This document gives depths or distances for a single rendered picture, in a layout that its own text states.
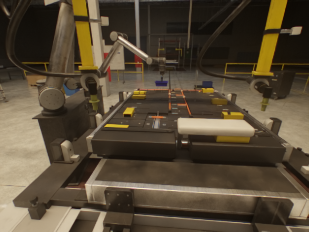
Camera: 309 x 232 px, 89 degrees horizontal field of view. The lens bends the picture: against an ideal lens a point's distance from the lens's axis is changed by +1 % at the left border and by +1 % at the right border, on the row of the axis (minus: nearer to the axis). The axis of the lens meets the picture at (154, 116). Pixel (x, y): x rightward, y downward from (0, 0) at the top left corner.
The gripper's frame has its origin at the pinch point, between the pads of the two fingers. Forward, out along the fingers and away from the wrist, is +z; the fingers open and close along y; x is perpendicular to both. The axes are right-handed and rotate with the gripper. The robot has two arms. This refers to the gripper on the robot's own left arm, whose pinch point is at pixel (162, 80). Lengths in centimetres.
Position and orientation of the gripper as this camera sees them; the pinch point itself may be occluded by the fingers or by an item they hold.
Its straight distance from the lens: 291.3
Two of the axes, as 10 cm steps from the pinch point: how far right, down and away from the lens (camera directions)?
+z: 0.0, 9.3, 3.6
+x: 9.9, 0.5, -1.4
